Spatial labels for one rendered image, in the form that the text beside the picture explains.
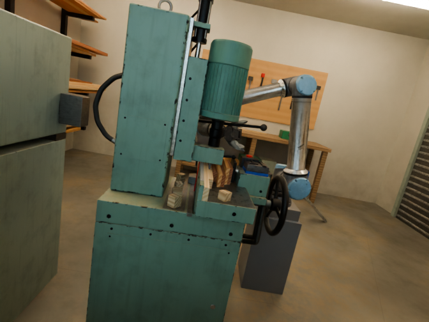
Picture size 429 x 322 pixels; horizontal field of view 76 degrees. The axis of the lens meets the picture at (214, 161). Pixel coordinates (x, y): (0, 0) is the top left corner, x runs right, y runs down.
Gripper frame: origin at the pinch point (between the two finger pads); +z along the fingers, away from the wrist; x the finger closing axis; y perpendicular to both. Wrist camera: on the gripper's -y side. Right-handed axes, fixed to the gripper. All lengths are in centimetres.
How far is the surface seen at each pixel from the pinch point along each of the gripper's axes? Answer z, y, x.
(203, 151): -1.4, -25.7, 5.3
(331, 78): -120, 338, -58
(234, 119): 8.6, -18.2, -9.5
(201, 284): 14, -36, 58
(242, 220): 30, -33, 23
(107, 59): -363, 82, -64
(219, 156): 3.4, -20.0, 7.5
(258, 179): 18.7, -11.3, 15.0
